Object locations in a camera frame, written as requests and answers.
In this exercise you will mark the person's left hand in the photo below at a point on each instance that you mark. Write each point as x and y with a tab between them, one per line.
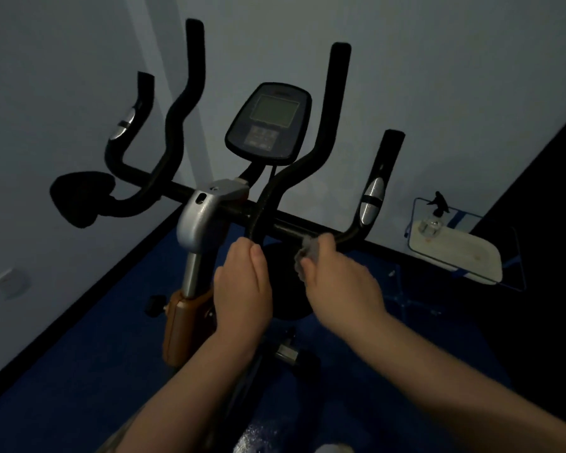
240	297

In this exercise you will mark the person's right hand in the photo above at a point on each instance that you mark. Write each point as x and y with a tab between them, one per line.
344	292

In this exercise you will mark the person's left thumb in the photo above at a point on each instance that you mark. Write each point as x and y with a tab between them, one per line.
260	268

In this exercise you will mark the person's right thumb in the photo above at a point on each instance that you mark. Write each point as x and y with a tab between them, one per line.
311	271

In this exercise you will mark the grey cleaning cloth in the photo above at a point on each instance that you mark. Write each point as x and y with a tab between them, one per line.
306	252

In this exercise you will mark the person's right forearm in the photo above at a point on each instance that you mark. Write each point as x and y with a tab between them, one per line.
453	386

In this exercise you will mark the person's left forearm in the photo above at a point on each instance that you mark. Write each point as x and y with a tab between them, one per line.
188	396

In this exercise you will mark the silver pulse sensor grip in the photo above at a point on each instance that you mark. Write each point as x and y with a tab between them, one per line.
372	200
122	123

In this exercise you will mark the black adjustment knob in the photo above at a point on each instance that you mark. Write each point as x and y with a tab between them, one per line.
154	306

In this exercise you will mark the clear spray bottle black nozzle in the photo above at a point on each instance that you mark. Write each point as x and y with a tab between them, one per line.
435	214

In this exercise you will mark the black bike console display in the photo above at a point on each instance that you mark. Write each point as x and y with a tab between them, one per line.
269	122

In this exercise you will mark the white tray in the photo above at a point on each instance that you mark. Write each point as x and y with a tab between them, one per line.
462	252

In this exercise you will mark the orange bike frame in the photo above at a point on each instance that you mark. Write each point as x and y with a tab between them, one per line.
184	325

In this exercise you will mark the blue frame side table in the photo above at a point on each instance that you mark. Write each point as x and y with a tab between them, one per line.
512	273

